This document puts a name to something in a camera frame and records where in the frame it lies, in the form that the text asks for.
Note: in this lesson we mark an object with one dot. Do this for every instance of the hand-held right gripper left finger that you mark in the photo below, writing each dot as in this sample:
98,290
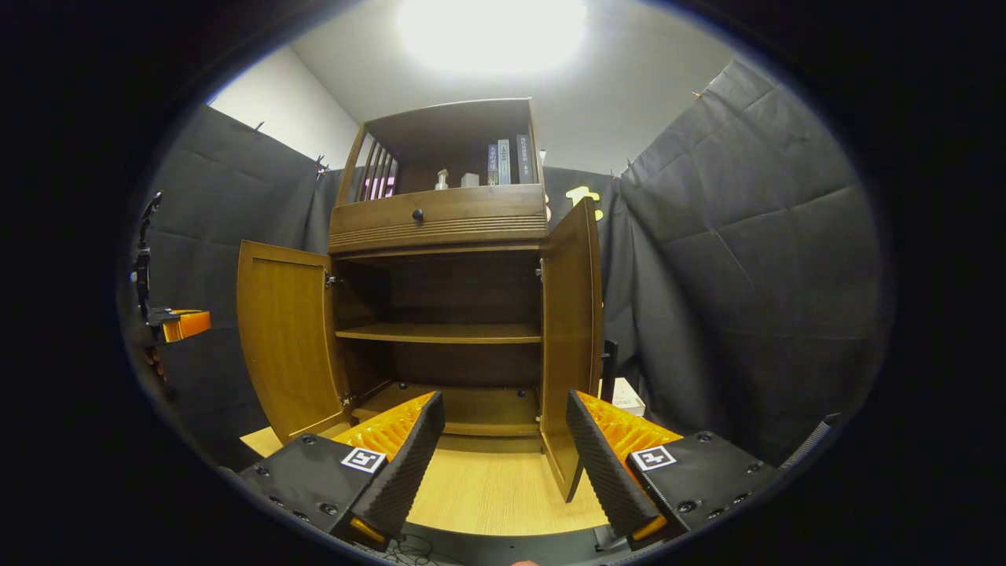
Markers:
405,472

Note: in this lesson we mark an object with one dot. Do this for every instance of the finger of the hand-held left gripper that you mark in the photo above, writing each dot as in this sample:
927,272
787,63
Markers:
189,325

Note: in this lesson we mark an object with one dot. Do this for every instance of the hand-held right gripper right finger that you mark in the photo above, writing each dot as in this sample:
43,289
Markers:
605,472

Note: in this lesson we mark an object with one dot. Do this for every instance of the wooden cabinet door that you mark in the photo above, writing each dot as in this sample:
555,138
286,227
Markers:
287,338
570,330

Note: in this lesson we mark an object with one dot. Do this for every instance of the wooden double-door shoe cabinet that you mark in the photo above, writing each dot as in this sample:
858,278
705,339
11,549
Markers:
464,291

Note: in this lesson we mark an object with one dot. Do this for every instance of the wooden cabinet shelf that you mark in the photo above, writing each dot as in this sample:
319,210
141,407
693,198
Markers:
440,333

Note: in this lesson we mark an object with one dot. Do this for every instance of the beige box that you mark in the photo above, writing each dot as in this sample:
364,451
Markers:
629,397

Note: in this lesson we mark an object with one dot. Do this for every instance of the pink object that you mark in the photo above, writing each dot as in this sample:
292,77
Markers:
380,187

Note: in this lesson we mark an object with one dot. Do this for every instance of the wooden drawer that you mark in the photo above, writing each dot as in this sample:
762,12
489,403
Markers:
471,203

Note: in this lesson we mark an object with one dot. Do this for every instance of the small pump bottle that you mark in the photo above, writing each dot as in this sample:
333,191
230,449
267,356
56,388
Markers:
442,182

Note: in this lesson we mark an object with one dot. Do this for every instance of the small white box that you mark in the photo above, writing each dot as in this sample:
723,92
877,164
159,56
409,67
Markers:
470,181

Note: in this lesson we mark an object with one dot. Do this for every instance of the dark blue book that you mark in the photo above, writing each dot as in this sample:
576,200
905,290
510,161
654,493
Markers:
493,165

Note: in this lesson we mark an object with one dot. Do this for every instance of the light grey book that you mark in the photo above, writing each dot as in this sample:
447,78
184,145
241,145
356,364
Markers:
504,162

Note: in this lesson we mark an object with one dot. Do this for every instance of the round ceiling light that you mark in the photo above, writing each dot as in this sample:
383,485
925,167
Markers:
491,35

